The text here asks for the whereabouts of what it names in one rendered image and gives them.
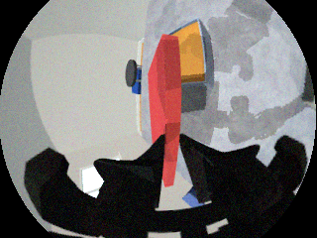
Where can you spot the red lid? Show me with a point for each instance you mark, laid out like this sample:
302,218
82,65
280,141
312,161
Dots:
164,78

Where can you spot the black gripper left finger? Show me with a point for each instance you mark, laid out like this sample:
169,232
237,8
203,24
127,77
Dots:
147,170

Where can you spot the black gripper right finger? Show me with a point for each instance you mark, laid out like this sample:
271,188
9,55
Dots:
207,167

